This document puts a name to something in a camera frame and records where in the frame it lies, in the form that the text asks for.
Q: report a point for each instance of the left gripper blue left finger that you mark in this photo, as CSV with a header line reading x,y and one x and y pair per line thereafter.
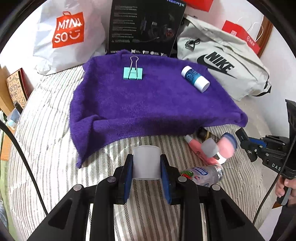
x,y
124,175

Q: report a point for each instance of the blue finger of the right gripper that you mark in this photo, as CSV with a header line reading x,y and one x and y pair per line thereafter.
x,y
247,145
257,143

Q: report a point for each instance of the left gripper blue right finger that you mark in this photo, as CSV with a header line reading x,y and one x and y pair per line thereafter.
x,y
171,186

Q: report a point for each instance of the pink blue round case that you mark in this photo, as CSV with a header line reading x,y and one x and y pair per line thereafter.
x,y
227,145

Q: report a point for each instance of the small white tape roll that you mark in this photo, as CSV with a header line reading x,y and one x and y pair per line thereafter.
x,y
146,163

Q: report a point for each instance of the clear watermelon drink bottle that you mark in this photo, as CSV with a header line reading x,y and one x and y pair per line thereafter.
x,y
205,175

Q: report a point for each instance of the white blue hydrating balm jar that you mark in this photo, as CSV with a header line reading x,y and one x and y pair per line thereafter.
x,y
195,78

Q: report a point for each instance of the teal binder clip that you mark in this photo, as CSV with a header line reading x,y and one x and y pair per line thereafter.
x,y
133,72

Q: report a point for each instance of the person right hand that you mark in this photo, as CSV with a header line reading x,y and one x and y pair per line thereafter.
x,y
279,189

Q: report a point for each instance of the pink tube white cap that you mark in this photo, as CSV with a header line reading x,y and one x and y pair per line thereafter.
x,y
196,147

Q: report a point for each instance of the dark gold-trimmed bottle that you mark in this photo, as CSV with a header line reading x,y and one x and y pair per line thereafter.
x,y
203,134

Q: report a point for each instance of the white Nike bag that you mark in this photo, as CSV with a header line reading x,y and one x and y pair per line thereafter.
x,y
229,59

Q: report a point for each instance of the purple towel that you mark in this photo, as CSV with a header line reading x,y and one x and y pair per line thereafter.
x,y
106,108

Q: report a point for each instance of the red paper bag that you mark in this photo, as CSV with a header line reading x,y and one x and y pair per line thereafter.
x,y
241,33

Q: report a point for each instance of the brown patterned box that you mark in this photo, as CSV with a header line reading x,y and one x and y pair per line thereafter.
x,y
17,87

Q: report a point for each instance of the wooden furniture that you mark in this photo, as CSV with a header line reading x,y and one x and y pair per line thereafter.
x,y
7,105

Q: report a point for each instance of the black headset box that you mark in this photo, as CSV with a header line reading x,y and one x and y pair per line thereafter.
x,y
144,27

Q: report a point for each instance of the white Miniso shopping bag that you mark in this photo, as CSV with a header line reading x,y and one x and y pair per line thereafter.
x,y
69,33

